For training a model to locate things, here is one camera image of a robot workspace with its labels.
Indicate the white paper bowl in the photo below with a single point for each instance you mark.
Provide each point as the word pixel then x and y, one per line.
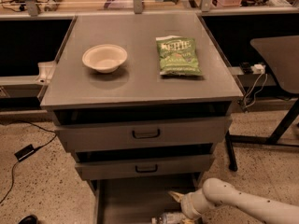
pixel 105 58

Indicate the grey drawer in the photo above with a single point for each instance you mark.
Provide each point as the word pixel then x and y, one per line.
pixel 142 134
pixel 144 167
pixel 137 200

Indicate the clear plastic water bottle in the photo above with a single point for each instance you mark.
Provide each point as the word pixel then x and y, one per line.
pixel 169 218

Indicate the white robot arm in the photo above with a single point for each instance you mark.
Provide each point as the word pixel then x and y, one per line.
pixel 215 193

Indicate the grey drawer cabinet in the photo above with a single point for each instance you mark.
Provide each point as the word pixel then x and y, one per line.
pixel 136 91

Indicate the black power adapter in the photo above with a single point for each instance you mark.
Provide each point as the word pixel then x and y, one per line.
pixel 24 153

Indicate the white plastic bracket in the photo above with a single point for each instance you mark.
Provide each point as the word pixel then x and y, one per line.
pixel 46 71

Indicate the green chip bag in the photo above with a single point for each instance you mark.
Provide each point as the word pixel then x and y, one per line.
pixel 177 56

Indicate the grey bottom drawer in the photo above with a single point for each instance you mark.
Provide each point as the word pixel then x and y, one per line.
pixel 137 200

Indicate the white power strip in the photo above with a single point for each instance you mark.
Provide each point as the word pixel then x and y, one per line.
pixel 247 68

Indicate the grey middle drawer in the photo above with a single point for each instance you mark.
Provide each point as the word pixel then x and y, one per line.
pixel 144 167

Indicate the black shoe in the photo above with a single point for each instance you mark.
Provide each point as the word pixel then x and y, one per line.
pixel 31 219

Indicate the grey top drawer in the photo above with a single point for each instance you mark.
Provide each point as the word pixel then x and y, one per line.
pixel 142 134

